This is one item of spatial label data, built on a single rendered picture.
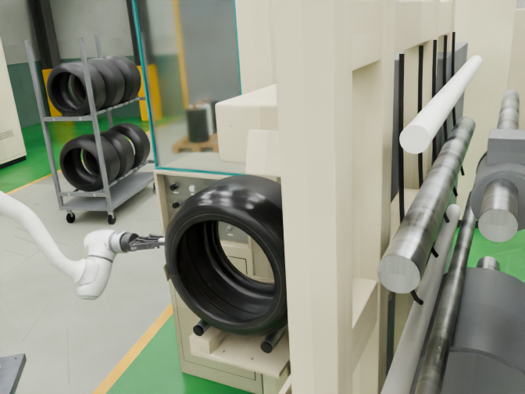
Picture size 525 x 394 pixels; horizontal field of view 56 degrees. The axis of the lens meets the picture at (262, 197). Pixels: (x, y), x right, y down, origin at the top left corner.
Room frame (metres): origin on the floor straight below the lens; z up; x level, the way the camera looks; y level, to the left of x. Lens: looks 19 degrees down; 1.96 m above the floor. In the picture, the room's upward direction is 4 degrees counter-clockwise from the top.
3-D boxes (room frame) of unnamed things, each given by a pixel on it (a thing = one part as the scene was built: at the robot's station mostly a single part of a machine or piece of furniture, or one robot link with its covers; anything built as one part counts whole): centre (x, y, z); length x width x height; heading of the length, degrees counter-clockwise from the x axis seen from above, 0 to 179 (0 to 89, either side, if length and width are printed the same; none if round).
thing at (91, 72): (5.62, 1.73, 0.96); 1.30 x 0.62 x 1.92; 166
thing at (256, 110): (1.43, -0.14, 1.71); 0.61 x 0.25 x 0.15; 153
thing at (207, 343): (1.74, 0.19, 0.83); 0.36 x 0.09 x 0.06; 153
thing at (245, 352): (1.68, 0.07, 0.80); 0.37 x 0.36 x 0.02; 63
